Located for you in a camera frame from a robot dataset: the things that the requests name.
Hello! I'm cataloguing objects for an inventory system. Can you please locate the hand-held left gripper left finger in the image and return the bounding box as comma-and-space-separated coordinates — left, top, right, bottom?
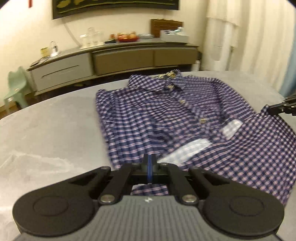
70, 153, 150, 205

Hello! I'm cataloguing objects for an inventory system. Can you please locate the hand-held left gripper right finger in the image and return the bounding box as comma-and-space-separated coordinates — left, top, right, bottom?
150, 153, 228, 205

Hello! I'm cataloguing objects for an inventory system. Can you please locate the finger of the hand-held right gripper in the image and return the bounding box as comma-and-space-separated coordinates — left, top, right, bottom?
264, 95, 296, 116

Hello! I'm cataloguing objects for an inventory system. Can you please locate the blue plaid shirt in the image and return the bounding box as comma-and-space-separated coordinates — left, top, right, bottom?
95, 69, 296, 207

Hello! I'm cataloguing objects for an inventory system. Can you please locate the light blue curtain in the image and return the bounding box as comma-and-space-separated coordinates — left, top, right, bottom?
279, 53, 296, 98

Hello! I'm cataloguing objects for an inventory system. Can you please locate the white curtain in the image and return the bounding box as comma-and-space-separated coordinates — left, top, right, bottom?
203, 0, 296, 93

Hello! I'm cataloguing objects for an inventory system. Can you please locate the white tower appliance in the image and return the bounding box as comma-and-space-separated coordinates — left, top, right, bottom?
206, 19, 233, 71

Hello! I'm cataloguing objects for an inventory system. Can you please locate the grey and brown sideboard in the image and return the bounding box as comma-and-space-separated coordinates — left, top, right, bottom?
26, 37, 200, 95

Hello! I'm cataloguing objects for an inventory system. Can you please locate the white storage basket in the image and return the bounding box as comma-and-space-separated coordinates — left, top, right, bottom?
160, 27, 189, 43

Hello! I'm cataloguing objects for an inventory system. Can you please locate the red fruit bowl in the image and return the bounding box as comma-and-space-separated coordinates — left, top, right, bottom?
117, 32, 139, 42

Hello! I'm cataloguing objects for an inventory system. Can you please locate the glassware set on tray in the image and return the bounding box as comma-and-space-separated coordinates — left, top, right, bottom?
79, 27, 104, 49

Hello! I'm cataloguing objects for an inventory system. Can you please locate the small green plastic chair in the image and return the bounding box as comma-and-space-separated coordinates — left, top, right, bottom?
3, 66, 34, 109

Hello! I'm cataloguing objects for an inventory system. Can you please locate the thin wall cable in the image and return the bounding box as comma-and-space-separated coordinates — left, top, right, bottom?
65, 20, 81, 44

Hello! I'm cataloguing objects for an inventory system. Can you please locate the dark green wall tapestry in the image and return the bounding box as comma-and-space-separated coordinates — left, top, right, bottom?
52, 0, 180, 20

